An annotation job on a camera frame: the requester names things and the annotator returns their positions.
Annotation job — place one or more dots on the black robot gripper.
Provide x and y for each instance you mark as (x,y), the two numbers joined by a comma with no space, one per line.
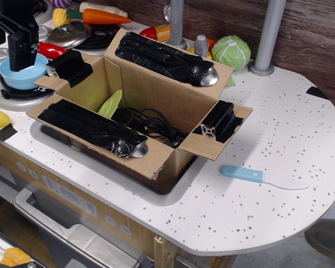
(17,21)

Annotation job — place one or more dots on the light blue plastic bowl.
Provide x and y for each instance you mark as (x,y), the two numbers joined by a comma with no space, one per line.
(25,78)

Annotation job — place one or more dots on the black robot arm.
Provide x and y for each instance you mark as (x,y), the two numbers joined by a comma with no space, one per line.
(39,7)

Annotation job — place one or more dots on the silver pot lid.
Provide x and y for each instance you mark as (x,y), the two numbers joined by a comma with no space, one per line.
(70,35)

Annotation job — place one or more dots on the black stove burner left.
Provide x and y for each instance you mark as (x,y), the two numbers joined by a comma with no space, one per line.
(12,93)

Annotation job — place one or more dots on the black stove burner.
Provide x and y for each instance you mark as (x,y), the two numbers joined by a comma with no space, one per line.
(100,37)
(12,93)

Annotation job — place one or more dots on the toy yellow corn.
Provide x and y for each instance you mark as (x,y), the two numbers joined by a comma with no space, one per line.
(59,17)

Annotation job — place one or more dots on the purple white toy vegetable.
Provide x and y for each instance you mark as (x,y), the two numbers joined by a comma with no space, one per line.
(61,3)

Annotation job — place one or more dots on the toy orange carrot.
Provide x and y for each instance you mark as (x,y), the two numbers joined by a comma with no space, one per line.
(97,17)

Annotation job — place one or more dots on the black stove burner back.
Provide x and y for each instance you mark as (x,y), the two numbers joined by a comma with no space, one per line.
(100,37)

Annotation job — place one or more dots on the cream toy bottle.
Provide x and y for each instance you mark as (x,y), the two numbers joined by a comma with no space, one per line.
(111,9)

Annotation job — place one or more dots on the green plastic spatula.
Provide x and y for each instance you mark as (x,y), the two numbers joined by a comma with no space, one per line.
(110,105)

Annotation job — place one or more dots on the red yellow toy pepper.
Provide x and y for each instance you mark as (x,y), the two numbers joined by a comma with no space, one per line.
(159,33)

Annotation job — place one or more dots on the open cardboard box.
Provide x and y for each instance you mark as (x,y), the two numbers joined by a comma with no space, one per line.
(183,105)

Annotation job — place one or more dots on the left grey metal pole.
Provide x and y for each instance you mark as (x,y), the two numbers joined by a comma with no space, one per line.
(174,15)

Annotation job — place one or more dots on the grey metal pole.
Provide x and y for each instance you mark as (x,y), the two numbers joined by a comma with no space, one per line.
(262,65)
(174,15)

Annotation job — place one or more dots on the grey salt shaker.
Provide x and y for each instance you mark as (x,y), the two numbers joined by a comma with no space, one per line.
(201,46)

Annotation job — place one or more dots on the toy green cabbage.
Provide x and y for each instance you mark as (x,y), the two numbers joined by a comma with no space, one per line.
(232,51)

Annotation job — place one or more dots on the orange toy food below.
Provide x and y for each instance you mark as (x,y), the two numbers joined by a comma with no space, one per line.
(14,256)

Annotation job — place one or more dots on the right grey metal pole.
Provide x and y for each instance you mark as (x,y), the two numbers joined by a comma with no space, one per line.
(262,65)

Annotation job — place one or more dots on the grey oven door handle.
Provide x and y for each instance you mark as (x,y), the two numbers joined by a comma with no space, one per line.
(72,240)

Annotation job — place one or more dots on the blue handled toy knife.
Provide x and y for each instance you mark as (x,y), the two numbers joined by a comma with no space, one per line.
(261,177)

